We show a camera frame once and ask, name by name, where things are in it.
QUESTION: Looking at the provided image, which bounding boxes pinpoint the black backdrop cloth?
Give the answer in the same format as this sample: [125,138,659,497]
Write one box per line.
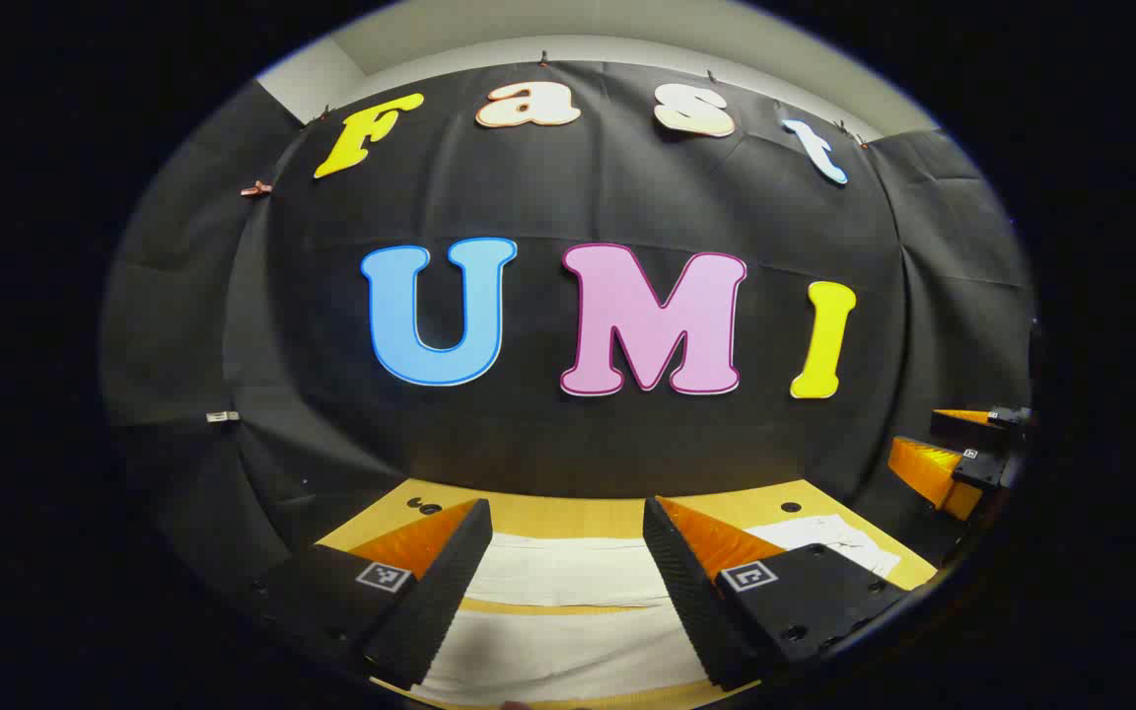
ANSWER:
[100,59,1037,612]

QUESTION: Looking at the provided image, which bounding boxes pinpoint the white jeans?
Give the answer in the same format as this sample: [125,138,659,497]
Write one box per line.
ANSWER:
[415,513,902,709]

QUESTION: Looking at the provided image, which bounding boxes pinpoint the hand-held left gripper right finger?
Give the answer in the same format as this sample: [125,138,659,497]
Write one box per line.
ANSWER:
[641,495,912,691]

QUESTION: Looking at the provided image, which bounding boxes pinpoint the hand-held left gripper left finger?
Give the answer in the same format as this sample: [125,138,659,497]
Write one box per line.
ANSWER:
[248,498,495,691]

